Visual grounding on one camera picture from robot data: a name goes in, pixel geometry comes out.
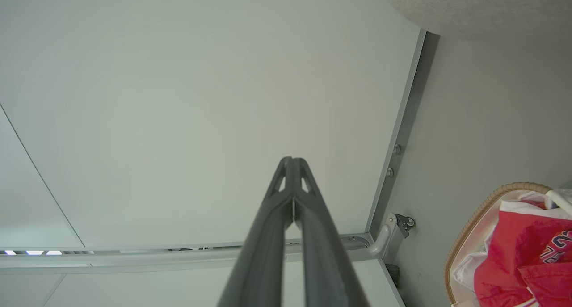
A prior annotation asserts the black caster wheel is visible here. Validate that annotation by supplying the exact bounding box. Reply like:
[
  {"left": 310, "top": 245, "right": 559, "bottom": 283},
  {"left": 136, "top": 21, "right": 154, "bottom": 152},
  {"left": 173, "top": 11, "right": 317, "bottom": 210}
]
[{"left": 395, "top": 214, "right": 416, "bottom": 239}]

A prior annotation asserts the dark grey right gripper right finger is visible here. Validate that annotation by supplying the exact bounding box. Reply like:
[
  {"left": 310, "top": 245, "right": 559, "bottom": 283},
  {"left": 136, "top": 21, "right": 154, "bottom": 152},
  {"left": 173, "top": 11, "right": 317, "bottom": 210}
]
[{"left": 293, "top": 157, "right": 370, "bottom": 307}]

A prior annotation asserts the red basketball jersey white trim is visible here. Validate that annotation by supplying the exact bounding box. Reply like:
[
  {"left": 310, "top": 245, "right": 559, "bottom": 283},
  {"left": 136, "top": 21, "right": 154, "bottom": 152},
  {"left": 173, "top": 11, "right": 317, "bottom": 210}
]
[{"left": 474, "top": 200, "right": 572, "bottom": 307}]

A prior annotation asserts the grey couch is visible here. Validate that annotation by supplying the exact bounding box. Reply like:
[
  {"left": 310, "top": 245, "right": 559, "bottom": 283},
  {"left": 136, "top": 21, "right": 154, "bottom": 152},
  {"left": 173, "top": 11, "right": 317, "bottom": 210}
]
[{"left": 385, "top": 0, "right": 572, "bottom": 43}]

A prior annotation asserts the grey metal partition foot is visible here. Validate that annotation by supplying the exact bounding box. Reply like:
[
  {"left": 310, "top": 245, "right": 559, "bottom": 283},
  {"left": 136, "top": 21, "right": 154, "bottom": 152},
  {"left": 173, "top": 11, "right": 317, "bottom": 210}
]
[{"left": 367, "top": 212, "right": 399, "bottom": 259}]

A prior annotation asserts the woven wicker laundry basket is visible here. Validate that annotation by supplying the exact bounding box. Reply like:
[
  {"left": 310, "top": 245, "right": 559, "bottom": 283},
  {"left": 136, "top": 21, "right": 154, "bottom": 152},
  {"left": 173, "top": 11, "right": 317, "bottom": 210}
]
[{"left": 444, "top": 182, "right": 555, "bottom": 305}]

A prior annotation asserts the white basket handle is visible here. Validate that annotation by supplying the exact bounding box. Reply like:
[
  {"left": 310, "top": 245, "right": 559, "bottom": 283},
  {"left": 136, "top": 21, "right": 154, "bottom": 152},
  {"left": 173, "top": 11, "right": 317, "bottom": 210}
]
[{"left": 545, "top": 189, "right": 572, "bottom": 216}]

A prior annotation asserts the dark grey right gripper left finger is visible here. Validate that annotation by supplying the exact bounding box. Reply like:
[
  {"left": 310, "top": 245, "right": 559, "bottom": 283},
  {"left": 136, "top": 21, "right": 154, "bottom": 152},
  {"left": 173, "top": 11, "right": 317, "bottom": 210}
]
[{"left": 218, "top": 156, "right": 294, "bottom": 307}]

